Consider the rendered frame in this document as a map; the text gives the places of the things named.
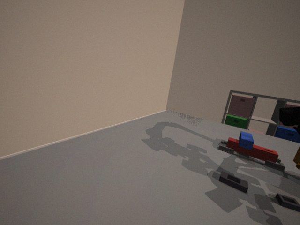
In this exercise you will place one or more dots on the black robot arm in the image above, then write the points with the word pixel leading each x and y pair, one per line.
pixel 289 116

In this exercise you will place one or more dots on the blue rectangular block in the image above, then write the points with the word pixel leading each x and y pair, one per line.
pixel 246 140

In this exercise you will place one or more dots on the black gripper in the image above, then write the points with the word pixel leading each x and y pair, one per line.
pixel 297 129

